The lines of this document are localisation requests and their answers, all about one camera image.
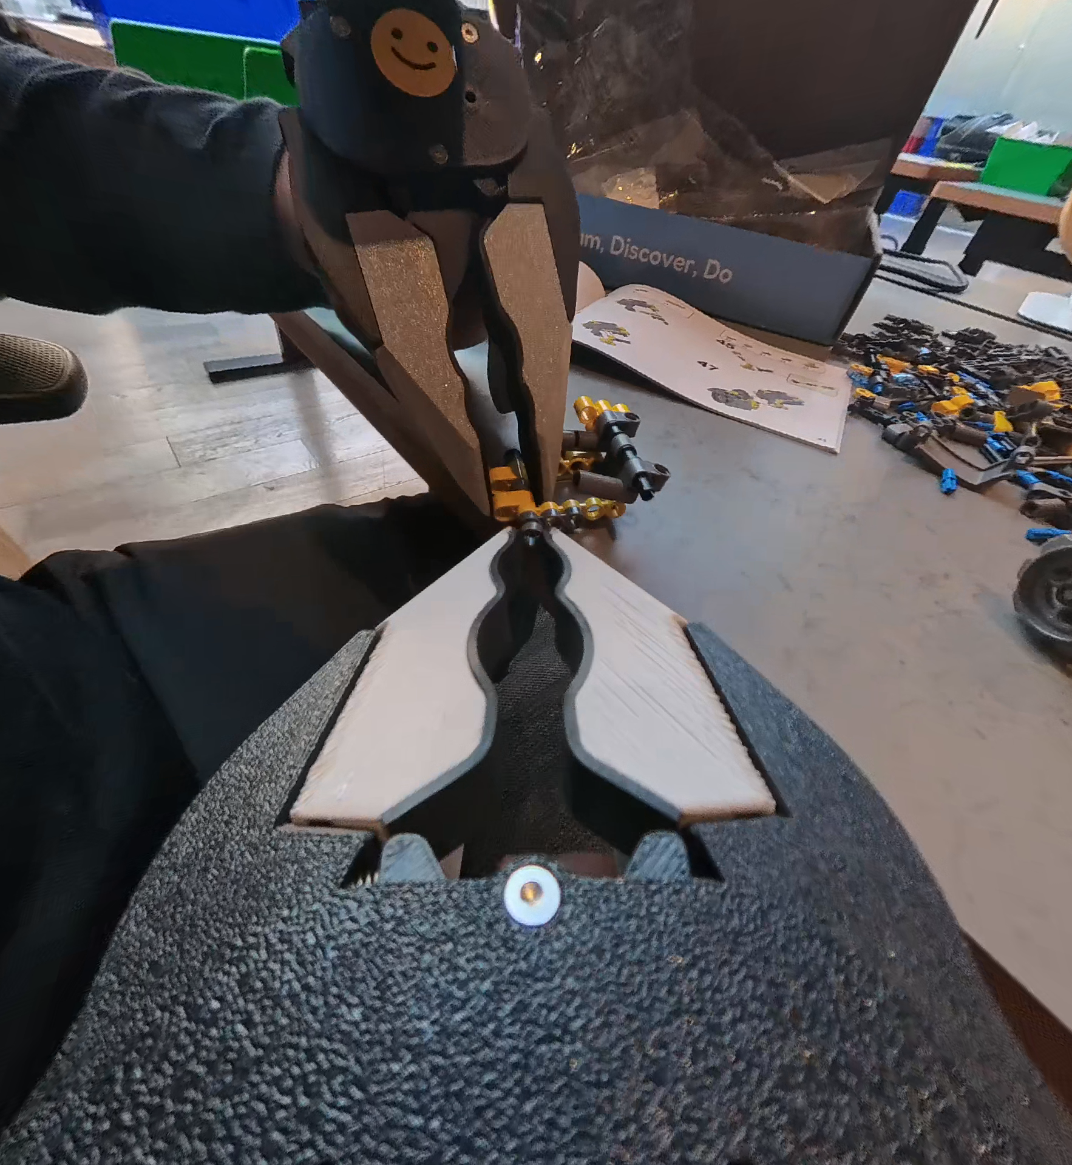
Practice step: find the black bag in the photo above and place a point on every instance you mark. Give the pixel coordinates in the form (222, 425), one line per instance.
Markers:
(974, 136)

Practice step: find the yellow black toy vehicle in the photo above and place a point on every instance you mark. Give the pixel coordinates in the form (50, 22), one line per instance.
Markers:
(1069, 597)

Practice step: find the open instruction booklet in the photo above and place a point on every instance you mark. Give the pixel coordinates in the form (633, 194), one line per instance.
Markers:
(728, 364)

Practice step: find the black desk leg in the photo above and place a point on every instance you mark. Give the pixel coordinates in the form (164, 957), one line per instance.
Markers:
(258, 364)

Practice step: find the blue plastic bin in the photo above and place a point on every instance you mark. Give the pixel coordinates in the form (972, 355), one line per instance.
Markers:
(191, 15)

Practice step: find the pile of toy parts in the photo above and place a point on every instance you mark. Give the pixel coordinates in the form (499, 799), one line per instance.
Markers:
(982, 409)

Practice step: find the dark blue cardboard box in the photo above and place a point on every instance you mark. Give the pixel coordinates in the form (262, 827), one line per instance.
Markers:
(774, 274)

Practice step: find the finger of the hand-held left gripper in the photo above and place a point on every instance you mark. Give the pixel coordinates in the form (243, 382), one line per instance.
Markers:
(408, 319)
(537, 310)

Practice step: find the green plastic bin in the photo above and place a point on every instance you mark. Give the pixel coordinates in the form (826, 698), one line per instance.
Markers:
(1033, 164)
(191, 63)

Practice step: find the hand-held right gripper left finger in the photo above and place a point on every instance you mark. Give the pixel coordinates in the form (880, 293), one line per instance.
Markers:
(408, 719)

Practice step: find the person's left forearm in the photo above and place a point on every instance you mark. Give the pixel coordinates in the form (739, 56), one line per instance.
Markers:
(109, 182)

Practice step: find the black chair armrest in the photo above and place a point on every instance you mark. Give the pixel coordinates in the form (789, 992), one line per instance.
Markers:
(8, 378)

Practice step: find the plastic bag of toy parts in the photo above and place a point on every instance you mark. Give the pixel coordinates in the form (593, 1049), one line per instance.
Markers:
(646, 136)

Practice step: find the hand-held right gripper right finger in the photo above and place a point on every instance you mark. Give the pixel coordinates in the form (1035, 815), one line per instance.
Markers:
(664, 719)

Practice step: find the wooden background table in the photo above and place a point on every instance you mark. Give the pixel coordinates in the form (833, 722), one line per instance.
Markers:
(1001, 201)

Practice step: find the person's left hand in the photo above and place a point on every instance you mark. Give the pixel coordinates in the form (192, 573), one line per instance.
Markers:
(298, 229)

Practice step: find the yellow grey toy brick assembly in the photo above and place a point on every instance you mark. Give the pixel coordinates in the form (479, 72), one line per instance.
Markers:
(546, 510)

